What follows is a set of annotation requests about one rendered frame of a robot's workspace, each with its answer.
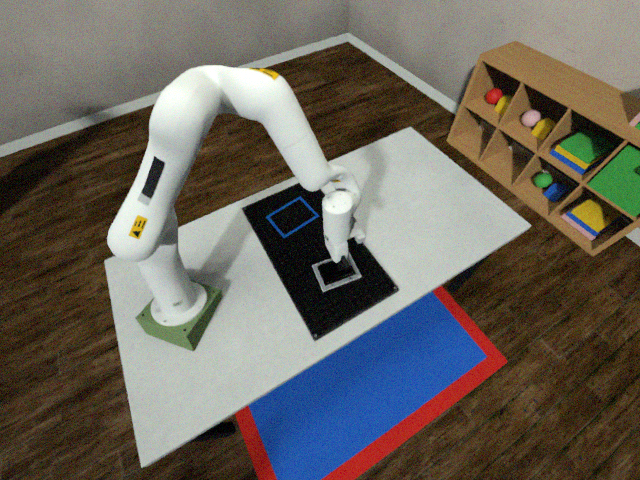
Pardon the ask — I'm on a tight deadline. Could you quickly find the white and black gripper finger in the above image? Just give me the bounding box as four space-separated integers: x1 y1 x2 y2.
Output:
337 255 349 271

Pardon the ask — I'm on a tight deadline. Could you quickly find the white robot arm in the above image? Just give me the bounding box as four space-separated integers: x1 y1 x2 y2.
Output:
107 65 366 326

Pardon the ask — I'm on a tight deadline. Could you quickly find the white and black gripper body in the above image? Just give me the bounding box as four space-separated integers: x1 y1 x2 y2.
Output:
325 238 348 263

